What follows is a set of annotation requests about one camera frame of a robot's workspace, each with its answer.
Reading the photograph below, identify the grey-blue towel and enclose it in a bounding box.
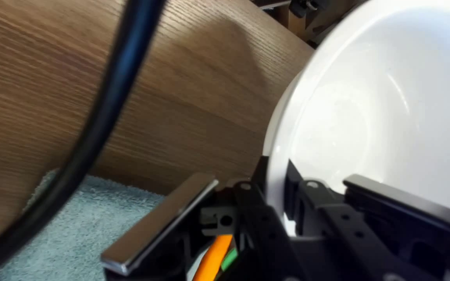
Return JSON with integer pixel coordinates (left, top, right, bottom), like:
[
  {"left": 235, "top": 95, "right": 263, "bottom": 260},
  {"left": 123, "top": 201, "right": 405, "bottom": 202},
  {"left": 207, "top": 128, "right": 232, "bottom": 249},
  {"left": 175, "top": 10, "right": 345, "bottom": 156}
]
[{"left": 0, "top": 169, "right": 168, "bottom": 281}]

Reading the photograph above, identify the white basin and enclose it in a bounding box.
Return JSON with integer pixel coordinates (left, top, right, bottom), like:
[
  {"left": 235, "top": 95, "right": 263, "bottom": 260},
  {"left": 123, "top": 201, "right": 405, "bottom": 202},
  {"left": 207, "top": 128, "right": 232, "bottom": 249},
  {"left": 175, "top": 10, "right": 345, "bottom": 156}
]
[{"left": 261, "top": 0, "right": 450, "bottom": 237}]

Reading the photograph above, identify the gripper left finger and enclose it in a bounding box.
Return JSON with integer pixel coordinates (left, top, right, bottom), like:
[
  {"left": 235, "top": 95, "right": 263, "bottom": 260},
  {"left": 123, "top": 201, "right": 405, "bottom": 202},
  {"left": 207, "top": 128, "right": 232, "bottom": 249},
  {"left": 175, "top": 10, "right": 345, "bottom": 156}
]
[{"left": 101, "top": 155, "right": 302, "bottom": 281}]

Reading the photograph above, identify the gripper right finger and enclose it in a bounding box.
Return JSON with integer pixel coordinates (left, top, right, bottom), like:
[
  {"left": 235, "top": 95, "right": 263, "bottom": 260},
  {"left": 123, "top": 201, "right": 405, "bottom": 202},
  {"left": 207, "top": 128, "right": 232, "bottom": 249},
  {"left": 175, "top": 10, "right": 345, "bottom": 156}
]
[{"left": 285, "top": 159, "right": 450, "bottom": 281}]

